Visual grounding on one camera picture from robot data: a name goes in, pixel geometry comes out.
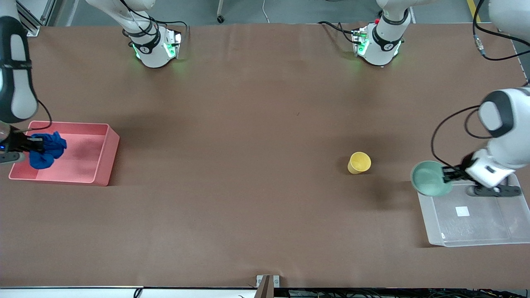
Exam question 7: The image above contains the metal table edge bracket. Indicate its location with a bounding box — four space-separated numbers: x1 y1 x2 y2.
255 274 280 298

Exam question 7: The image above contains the clear plastic storage box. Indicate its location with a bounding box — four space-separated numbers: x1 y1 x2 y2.
416 173 530 248

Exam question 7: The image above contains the mint green bowl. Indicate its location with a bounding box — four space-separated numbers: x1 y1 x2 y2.
410 160 455 197

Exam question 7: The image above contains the yellow floor tape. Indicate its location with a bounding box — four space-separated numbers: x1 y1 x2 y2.
467 0 482 23

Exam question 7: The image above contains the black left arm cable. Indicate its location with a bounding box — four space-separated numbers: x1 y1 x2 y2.
431 0 530 168

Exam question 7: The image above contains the yellow plastic cup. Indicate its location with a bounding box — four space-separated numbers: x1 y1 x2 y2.
347 151 372 175

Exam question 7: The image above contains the pink plastic bin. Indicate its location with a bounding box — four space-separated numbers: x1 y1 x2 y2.
8 120 120 187

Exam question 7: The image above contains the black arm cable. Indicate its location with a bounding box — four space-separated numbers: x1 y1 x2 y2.
431 0 530 168
17 99 53 133

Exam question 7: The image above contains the aluminium frame profile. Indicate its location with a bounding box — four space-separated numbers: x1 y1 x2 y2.
16 0 56 37

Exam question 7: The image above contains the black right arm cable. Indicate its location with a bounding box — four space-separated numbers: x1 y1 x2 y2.
17 99 53 133

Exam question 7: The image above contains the blue cloth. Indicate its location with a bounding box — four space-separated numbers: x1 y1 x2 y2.
29 132 67 170

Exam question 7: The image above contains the black right base cable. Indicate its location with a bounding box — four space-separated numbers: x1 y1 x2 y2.
120 0 188 42

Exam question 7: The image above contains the black left base cable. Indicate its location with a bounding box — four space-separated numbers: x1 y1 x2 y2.
318 21 359 43

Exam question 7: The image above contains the black base cable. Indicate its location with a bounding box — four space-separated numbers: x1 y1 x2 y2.
120 0 188 42
318 21 359 43

